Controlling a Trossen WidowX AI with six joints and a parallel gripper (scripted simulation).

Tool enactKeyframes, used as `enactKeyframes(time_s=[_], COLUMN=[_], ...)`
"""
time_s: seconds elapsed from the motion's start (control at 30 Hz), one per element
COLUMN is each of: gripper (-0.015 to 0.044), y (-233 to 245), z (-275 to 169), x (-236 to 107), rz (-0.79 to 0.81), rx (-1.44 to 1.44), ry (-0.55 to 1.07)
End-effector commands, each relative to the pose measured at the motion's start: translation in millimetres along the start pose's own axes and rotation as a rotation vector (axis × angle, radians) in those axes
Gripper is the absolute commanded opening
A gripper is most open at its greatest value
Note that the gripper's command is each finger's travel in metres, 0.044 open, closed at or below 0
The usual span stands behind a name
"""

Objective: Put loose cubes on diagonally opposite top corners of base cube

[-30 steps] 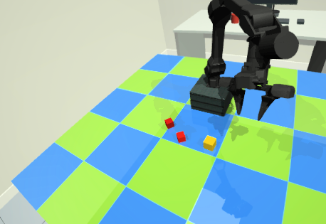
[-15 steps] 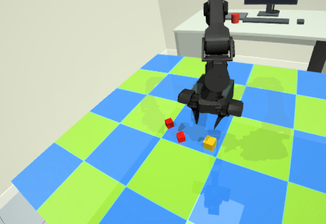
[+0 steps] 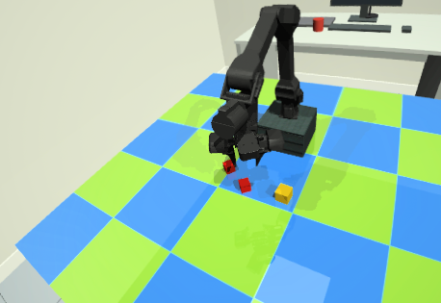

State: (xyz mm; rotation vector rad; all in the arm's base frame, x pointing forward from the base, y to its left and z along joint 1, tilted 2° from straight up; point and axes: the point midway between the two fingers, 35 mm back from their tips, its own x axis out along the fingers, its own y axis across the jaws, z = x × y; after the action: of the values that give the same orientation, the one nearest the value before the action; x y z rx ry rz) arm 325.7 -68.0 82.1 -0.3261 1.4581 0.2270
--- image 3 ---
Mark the yellow cube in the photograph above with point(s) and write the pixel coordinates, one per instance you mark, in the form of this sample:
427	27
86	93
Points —
283	193

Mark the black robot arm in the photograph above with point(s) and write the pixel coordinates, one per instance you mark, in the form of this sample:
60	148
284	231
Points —
246	74

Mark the red cube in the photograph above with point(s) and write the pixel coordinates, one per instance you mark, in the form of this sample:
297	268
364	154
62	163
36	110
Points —
245	185
229	167

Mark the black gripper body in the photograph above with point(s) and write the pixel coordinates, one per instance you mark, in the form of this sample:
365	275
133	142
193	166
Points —
274	138

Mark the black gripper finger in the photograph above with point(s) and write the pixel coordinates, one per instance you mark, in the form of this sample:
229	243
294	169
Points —
231	155
257	161

